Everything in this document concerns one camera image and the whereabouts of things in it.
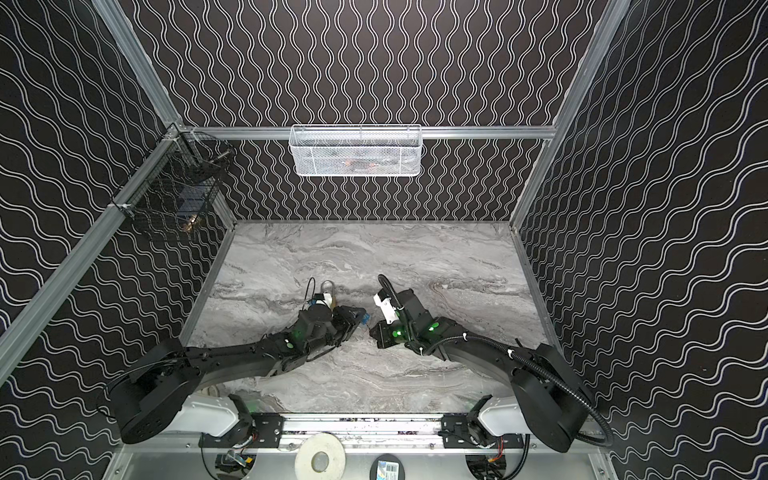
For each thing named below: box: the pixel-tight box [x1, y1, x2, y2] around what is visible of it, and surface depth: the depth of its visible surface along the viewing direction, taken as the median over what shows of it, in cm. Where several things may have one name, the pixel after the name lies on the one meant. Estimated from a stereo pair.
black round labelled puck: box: [369, 453, 406, 480], surface depth 69 cm
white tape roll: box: [294, 433, 347, 480], surface depth 72 cm
